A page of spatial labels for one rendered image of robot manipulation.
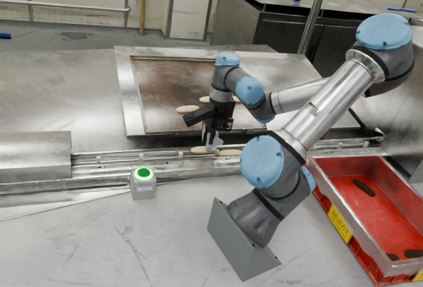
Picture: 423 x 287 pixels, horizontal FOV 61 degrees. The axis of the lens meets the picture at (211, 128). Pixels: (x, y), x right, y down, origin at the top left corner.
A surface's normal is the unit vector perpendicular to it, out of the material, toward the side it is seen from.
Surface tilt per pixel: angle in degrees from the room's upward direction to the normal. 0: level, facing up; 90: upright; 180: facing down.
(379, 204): 0
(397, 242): 0
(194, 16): 90
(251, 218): 35
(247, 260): 90
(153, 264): 0
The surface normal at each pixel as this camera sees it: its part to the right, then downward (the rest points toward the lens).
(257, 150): -0.58, -0.36
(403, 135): -0.94, 0.04
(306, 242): 0.17, -0.83
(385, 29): -0.40, -0.54
